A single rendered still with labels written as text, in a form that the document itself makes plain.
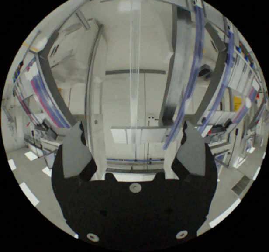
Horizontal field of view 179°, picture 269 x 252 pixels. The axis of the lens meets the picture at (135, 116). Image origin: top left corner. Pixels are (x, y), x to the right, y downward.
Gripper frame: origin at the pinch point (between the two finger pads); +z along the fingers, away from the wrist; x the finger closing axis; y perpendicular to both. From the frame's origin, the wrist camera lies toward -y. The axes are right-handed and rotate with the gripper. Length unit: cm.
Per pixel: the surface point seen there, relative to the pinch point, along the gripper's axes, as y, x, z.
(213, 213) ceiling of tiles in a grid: 187, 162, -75
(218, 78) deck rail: -8.1, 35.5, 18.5
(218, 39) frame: -24.5, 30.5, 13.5
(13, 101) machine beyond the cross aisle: -12, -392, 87
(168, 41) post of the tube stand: -14.1, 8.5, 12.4
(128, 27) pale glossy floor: -62, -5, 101
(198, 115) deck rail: 14.7, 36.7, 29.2
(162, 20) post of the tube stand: -24.6, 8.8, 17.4
